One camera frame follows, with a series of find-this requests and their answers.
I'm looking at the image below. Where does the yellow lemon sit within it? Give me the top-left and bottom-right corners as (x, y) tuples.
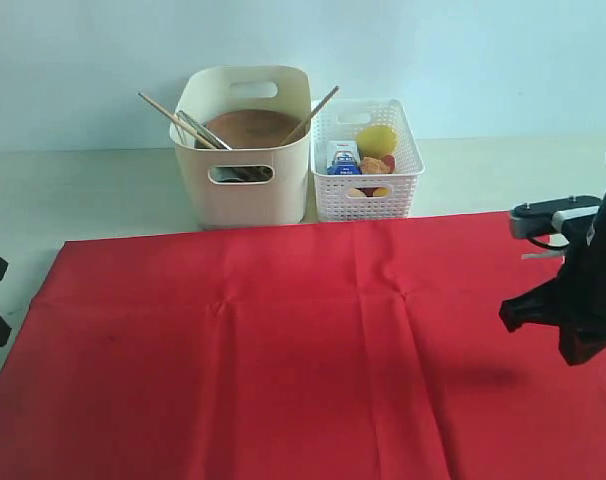
(356, 125), (398, 158)

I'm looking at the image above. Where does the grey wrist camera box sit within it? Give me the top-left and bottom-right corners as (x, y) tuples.
(509, 195), (601, 242)

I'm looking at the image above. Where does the blue white milk carton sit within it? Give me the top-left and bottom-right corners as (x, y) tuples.
(326, 141), (361, 175)

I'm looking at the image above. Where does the red table cloth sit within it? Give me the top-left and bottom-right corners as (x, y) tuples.
(0, 213), (606, 479)

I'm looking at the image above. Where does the red sausage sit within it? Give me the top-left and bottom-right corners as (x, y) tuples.
(382, 154), (396, 173)

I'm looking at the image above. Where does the wooden chopstick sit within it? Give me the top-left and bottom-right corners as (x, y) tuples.
(137, 92), (223, 150)
(280, 85), (340, 146)

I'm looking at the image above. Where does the yellow cheese wedge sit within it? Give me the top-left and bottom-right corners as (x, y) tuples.
(372, 187), (390, 198)

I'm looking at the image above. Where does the brown egg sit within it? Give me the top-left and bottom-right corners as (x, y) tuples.
(347, 188), (367, 198)

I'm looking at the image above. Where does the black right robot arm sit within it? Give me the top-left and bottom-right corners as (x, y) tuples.
(499, 192), (606, 366)

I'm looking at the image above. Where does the white perforated plastic basket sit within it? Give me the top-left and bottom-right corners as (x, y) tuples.
(310, 99), (425, 222)

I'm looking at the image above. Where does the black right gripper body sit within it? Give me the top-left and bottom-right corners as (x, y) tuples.
(545, 195), (606, 332)

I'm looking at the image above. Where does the metal table knife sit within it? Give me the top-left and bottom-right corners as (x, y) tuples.
(177, 110), (232, 150)

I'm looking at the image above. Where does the fried breaded nugget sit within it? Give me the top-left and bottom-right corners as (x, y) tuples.
(360, 157), (391, 175)

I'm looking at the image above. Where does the cream plastic storage bin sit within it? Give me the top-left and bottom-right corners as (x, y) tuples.
(169, 66), (311, 227)

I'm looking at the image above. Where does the brown round plate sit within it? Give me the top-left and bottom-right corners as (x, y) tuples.
(205, 109), (300, 149)

